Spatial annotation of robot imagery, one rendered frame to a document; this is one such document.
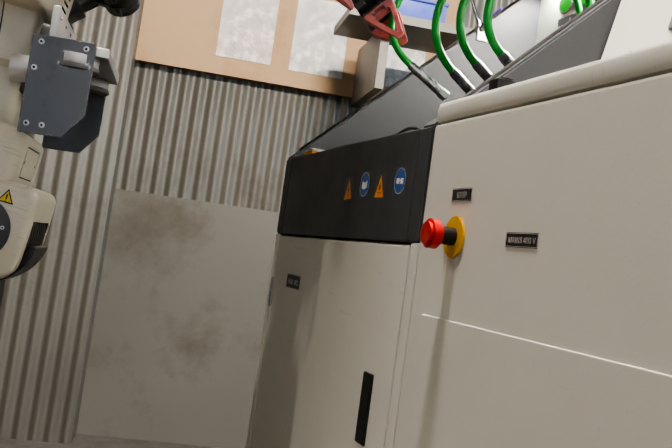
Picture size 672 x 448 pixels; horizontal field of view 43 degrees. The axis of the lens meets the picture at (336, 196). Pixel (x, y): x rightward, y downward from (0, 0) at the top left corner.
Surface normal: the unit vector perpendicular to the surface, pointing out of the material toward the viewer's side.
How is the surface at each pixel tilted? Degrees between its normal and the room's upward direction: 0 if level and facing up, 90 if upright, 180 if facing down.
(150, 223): 90
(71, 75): 90
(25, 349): 90
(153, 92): 90
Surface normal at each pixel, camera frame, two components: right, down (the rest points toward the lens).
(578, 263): -0.93, -0.15
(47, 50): 0.18, -0.05
